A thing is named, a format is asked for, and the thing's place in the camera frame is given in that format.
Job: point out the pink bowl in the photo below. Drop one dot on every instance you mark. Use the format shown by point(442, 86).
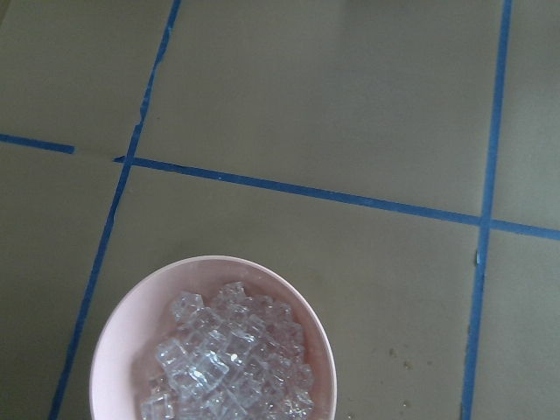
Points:
point(122, 357)

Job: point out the clear ice cubes pile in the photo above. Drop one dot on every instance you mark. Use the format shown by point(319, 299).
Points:
point(234, 356)

